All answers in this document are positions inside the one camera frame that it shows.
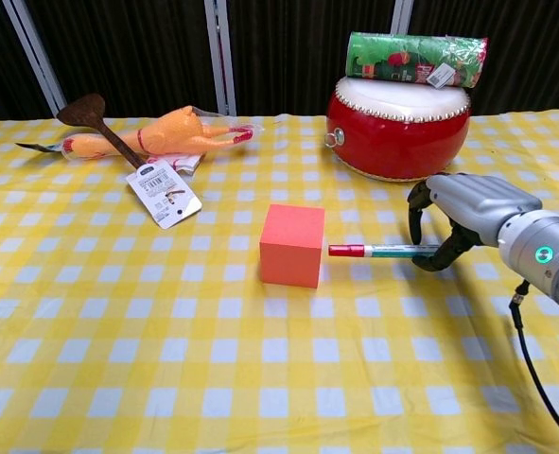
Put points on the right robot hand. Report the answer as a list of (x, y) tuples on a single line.
[(477, 203)]

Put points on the red-capped marker pen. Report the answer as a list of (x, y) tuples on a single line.
[(378, 250)]

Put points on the orange pink cube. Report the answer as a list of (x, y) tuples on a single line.
[(291, 246)]

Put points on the red drum with white skin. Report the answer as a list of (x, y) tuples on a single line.
[(397, 137)]

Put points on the green chips can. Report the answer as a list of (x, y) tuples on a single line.
[(402, 59)]

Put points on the white red-striped packet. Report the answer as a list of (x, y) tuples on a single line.
[(186, 162)]

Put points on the orange rubber chicken toy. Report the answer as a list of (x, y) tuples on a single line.
[(175, 134)]

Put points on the white spatula label card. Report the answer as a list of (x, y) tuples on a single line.
[(163, 194)]

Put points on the yellow checked tablecloth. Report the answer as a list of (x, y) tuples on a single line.
[(165, 354)]

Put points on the black curtain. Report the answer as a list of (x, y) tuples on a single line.
[(132, 47)]

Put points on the dark wooden spatula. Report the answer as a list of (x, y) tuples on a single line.
[(85, 110)]

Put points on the aluminium frame post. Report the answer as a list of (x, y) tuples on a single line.
[(35, 57), (401, 16), (220, 57)]

